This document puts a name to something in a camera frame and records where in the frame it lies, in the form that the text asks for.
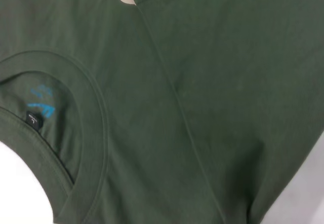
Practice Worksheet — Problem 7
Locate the dark green FREE! t-shirt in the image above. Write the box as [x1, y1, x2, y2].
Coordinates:
[0, 0, 324, 224]

